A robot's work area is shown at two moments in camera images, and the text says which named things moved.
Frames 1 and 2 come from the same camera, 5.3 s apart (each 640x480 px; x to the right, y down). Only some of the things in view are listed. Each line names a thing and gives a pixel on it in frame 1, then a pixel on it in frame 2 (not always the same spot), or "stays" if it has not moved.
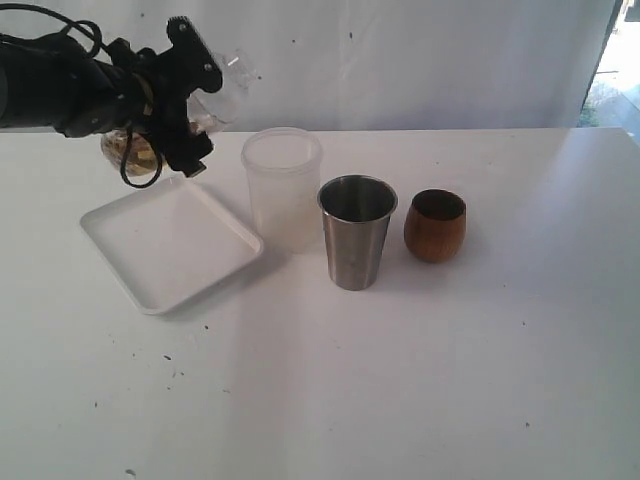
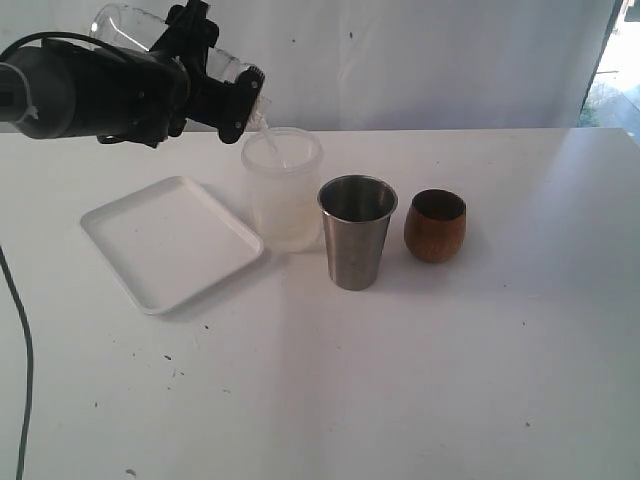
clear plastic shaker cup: x=142 y=157 → x=139 y=30
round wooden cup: x=434 y=225 stays
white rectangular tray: x=167 y=242 stays
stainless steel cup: x=356 y=211 stays
